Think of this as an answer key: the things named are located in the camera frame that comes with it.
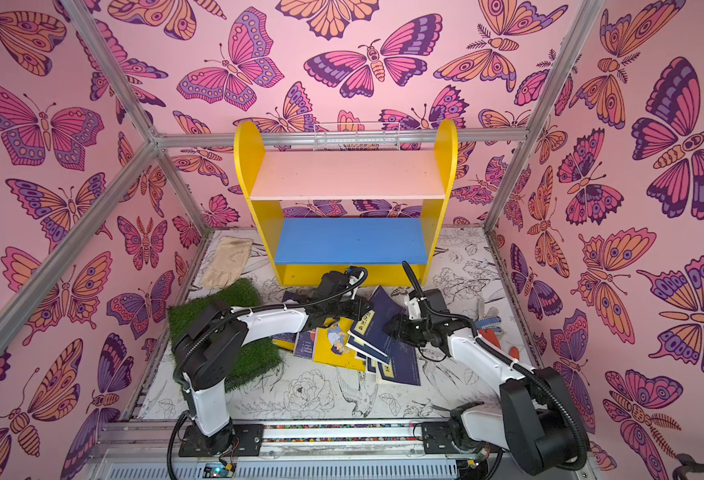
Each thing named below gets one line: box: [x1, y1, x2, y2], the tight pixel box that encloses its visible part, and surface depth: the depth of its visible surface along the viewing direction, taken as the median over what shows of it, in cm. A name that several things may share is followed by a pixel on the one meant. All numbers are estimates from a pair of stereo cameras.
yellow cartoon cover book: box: [312, 317, 366, 371], surface depth 84 cm
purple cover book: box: [293, 330, 316, 360], surface depth 83 cm
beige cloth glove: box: [200, 236, 253, 289], surface depth 114 cm
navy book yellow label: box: [349, 285, 406, 357], surface depth 87 cm
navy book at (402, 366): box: [378, 337, 421, 386], surface depth 85 cm
